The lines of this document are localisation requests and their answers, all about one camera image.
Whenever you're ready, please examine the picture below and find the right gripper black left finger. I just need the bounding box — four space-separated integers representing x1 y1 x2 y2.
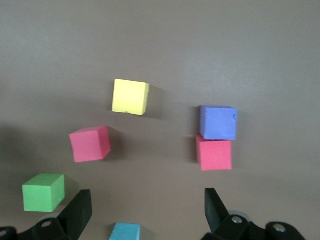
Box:
0 189 93 240

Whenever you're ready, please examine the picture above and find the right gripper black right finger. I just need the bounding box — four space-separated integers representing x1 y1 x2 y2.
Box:
202 187 307 240

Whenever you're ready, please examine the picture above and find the green foam block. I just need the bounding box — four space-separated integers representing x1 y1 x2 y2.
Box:
22 173 66 213

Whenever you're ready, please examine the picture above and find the notched yellow foam block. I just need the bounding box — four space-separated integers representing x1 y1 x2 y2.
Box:
111 78 150 116

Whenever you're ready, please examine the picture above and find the cyan foam block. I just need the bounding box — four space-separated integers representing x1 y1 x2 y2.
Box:
109 222 142 240

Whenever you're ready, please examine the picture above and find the red foam block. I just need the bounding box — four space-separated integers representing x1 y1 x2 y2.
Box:
69 125 112 163
195 134 233 172

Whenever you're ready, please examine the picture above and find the purple foam block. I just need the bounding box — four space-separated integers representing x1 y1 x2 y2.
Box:
199 105 239 141

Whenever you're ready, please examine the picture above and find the brown table cover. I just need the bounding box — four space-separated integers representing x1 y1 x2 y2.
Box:
0 0 320 240

